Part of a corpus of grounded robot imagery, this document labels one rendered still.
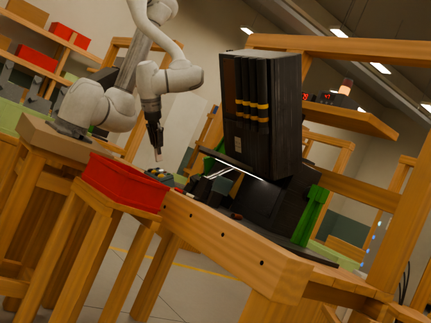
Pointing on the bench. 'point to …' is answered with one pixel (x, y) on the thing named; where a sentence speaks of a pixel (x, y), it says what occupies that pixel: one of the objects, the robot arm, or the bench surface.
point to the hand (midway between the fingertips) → (158, 154)
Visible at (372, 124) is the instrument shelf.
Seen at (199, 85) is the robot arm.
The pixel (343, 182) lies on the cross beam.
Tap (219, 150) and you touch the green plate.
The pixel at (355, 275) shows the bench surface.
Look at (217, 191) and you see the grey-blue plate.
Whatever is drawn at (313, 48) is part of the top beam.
